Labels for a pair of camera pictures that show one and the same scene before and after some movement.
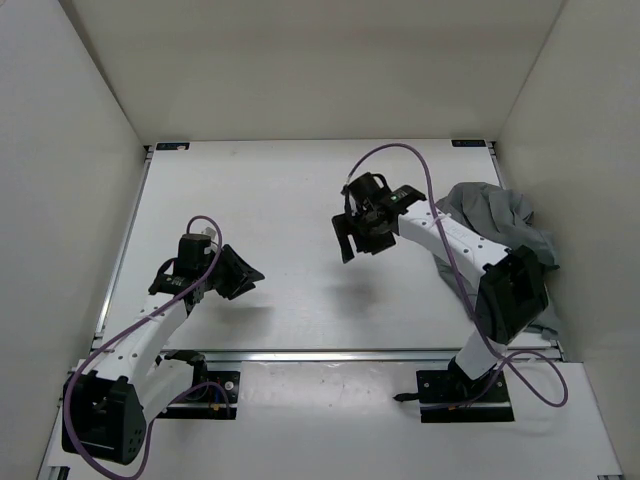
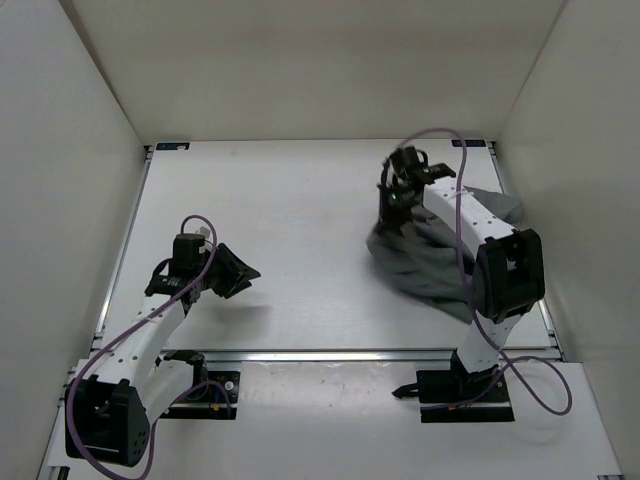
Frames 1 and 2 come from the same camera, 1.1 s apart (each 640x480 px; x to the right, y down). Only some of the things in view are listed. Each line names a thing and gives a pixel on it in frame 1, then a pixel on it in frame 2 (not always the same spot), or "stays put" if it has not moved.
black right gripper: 345,227 → 389,216
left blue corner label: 173,146 stays put
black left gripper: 240,270 stays put
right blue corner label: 468,143 stays put
